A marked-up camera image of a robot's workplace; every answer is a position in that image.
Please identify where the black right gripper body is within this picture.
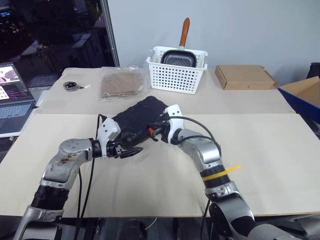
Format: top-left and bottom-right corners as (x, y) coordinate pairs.
(149, 119), (171, 137)

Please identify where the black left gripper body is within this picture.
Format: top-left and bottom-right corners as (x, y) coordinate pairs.
(106, 141), (126, 159)

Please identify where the black plastic tool case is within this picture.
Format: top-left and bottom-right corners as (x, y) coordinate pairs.
(111, 95), (171, 149)

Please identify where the white perforated plastic basket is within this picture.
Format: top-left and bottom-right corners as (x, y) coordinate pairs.
(145, 46), (209, 95)

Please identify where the plastic bag with brown cloth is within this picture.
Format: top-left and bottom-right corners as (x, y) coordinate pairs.
(99, 65), (146, 103)

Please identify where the yellow tape band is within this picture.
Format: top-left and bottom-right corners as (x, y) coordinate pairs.
(202, 164), (243, 182)

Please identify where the flat brown cardboard box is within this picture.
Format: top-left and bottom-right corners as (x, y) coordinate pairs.
(214, 64), (280, 91)

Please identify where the open grey laptop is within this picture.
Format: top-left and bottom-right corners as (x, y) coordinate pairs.
(0, 61), (36, 138)

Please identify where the grey metal window pillar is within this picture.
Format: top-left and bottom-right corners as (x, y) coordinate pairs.
(99, 0), (120, 68)

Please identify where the blue open cardboard box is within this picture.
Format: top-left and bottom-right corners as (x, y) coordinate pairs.
(277, 76), (320, 126)

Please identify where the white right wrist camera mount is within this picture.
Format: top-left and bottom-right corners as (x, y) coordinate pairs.
(161, 104), (185, 144)

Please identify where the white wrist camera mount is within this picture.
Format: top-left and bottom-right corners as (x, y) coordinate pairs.
(96, 117), (121, 160)
(161, 104), (185, 144)

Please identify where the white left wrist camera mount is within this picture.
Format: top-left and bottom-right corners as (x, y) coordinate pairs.
(96, 117), (121, 160)

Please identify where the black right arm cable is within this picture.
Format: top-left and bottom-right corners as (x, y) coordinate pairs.
(162, 114), (222, 240)

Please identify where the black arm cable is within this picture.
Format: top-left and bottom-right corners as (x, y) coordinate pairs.
(162, 114), (222, 240)
(74, 114), (106, 240)

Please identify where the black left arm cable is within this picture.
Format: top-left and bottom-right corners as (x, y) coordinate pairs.
(74, 114), (106, 240)

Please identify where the square pan with wooden handle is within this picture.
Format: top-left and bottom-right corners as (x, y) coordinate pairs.
(160, 17), (197, 68)

